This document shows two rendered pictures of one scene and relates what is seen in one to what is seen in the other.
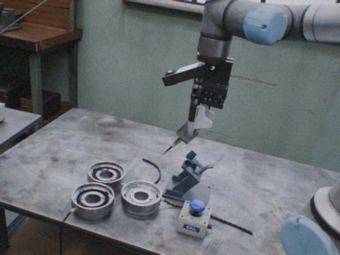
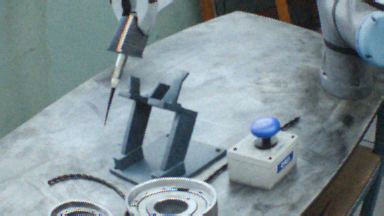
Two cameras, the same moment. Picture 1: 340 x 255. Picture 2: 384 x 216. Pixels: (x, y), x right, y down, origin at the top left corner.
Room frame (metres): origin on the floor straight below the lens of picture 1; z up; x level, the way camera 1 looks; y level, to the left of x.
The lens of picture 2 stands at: (0.40, 0.46, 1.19)
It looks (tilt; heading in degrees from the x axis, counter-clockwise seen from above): 26 degrees down; 302
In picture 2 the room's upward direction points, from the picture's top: 7 degrees counter-clockwise
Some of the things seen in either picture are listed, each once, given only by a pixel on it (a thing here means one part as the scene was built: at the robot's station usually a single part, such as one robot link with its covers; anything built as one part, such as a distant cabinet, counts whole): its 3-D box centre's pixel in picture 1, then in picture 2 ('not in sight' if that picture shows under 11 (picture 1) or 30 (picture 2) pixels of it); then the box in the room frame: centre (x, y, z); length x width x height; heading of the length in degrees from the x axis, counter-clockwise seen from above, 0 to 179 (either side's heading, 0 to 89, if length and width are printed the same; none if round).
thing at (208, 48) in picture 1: (214, 46); not in sight; (0.79, -0.08, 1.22); 0.08 x 0.08 x 0.05
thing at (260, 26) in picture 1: (260, 22); not in sight; (0.72, -0.15, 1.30); 0.11 x 0.11 x 0.08; 39
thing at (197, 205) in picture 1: (196, 210); (266, 139); (0.65, -0.10, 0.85); 0.04 x 0.04 x 0.05
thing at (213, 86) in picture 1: (210, 80); not in sight; (0.79, -0.08, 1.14); 0.09 x 0.08 x 0.12; 79
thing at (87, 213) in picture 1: (92, 201); not in sight; (0.67, 0.16, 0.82); 0.10 x 0.10 x 0.04
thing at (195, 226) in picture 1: (196, 219); (268, 155); (0.65, -0.10, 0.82); 0.08 x 0.07 x 0.05; 77
